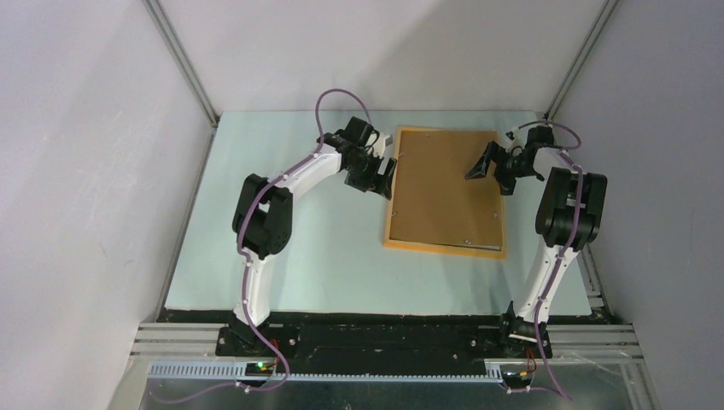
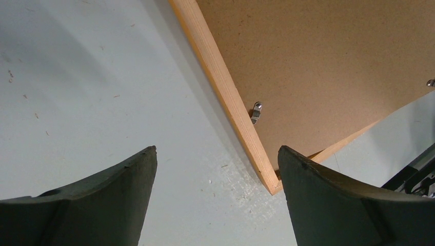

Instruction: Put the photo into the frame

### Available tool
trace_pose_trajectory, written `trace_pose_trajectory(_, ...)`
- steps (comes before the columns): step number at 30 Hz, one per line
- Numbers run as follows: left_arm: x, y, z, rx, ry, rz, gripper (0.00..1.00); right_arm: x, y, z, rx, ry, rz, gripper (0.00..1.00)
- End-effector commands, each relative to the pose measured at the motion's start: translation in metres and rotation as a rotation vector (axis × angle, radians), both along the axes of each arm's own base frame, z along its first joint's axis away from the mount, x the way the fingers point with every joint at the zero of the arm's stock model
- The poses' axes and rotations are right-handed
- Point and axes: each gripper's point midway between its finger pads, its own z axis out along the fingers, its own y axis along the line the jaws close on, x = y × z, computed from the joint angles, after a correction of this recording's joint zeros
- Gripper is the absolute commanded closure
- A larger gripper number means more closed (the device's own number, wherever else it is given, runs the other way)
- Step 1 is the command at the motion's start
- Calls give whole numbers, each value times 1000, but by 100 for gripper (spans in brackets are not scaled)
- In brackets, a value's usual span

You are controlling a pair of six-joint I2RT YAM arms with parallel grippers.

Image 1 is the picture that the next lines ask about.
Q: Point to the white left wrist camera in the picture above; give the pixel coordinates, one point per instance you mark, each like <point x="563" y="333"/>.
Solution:
<point x="380" y="144"/>

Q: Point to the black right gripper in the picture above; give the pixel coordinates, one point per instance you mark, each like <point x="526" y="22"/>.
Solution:
<point x="479" y="170"/>

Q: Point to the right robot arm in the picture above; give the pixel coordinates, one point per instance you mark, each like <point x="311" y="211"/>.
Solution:
<point x="567" y="220"/>

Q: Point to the right aluminium corner post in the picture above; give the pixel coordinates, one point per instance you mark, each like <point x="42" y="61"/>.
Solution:
<point x="581" y="57"/>

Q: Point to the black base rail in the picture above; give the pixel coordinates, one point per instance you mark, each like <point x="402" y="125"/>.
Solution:
<point x="358" y="344"/>

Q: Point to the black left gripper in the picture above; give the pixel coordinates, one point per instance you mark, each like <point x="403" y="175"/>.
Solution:
<point x="382" y="183"/>

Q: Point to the aluminium corner post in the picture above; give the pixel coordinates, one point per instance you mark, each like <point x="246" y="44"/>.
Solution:
<point x="176" y="49"/>
<point x="581" y="57"/>

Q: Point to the brown cardboard backing board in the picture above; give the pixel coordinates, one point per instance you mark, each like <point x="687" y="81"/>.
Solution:
<point x="447" y="192"/>

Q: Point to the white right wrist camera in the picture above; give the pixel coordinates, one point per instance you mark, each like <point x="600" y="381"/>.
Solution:
<point x="515" y="141"/>

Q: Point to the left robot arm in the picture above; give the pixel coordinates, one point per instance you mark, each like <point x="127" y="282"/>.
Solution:
<point x="263" y="220"/>

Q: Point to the wooden picture frame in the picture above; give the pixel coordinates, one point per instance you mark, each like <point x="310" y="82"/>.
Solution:
<point x="441" y="249"/>

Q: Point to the left aluminium corner post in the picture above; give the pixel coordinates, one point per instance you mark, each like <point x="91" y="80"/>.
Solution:
<point x="176" y="49"/>

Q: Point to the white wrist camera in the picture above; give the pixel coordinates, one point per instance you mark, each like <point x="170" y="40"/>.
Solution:
<point x="515" y="141"/>
<point x="380" y="144"/>

